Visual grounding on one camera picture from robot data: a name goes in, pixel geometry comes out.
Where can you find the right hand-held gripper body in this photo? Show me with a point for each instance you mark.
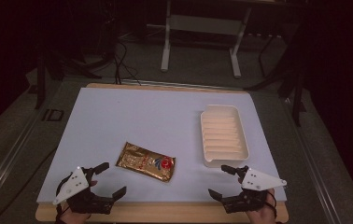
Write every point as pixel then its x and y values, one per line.
pixel 260 181

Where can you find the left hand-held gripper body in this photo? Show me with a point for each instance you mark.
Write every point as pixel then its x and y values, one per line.
pixel 73 185

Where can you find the white ribbed plastic tray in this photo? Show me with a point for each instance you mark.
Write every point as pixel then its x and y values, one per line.
pixel 224 137

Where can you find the gold snack packet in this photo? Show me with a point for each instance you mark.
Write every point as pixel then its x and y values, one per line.
pixel 146 161

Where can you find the person's right hand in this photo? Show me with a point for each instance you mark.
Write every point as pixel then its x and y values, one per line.
pixel 263 216

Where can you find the white table mat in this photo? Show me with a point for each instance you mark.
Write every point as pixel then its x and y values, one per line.
pixel 134 118

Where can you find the black metal stand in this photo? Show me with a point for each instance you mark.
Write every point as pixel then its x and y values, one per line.
pixel 297 93
pixel 40 81

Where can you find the white metal stand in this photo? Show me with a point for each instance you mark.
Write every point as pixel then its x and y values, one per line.
pixel 202 25

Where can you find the metal floor rail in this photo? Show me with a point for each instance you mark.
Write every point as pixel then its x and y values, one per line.
pixel 6 158
pixel 314 161

